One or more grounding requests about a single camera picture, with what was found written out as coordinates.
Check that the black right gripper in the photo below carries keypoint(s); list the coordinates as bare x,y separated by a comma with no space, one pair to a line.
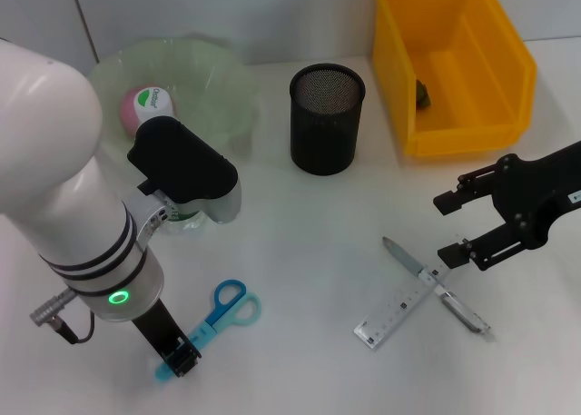
535,192

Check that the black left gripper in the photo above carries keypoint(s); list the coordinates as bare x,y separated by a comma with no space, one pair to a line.
159,329

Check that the blue children's scissors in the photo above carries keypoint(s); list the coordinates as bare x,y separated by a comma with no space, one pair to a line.
222,315

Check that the clear plastic ruler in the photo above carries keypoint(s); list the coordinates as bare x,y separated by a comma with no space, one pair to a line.
395,313

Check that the green plastic wrapper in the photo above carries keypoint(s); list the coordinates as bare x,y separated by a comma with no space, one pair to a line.
423,96

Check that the pink knitted peach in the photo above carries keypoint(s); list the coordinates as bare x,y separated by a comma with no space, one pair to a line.
127,111

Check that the clear green-label water bottle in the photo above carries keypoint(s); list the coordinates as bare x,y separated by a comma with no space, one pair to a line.
154,104

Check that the grey white pen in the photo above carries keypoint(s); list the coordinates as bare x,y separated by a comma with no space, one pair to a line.
410,263

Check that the black mesh pen cup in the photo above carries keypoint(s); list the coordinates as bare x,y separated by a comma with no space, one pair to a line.
324,129

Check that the green glass fruit plate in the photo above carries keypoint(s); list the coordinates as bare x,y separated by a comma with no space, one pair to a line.
213,92

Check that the yellow plastic bin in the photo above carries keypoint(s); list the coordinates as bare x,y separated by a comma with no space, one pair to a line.
476,70

